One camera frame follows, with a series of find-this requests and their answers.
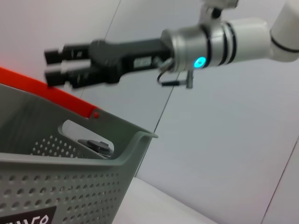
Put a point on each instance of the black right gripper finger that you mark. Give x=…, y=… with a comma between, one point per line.
x=70, y=52
x=67, y=75

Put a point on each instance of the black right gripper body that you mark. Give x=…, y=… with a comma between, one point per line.
x=112, y=58

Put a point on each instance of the grey-green perforated storage bin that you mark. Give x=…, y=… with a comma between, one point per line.
x=70, y=186

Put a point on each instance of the glass teapot black lid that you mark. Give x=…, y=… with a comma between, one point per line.
x=95, y=145

